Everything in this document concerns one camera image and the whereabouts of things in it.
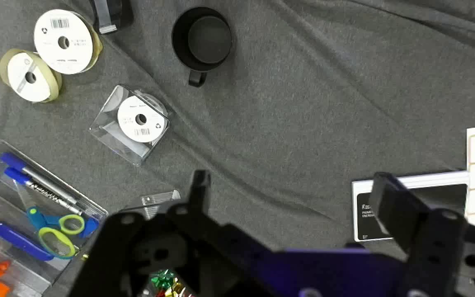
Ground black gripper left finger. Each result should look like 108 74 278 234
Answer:
187 168 212 217

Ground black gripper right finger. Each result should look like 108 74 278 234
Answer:
369 169 432 255

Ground black cup with handle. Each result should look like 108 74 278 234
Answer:
169 4 237 87

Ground white ribbon spool in box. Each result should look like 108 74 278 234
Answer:
115 92 171 145

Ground colourful toy pile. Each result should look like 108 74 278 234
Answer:
146 267 196 297

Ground gray tablecloth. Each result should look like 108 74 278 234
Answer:
0 0 475 297

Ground blue green scissors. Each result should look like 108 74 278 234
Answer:
26 204 102 260

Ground large white ribbon spool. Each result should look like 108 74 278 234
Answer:
31 6 105 77

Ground blue pen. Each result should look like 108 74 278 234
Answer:
3 166 85 217
0 151 80 202

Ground thick blue marker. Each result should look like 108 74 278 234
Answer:
0 219 56 263

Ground black tape dispenser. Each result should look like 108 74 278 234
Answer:
89 0 135 36

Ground small cream ribbon spool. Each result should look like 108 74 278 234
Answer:
0 46 64 105

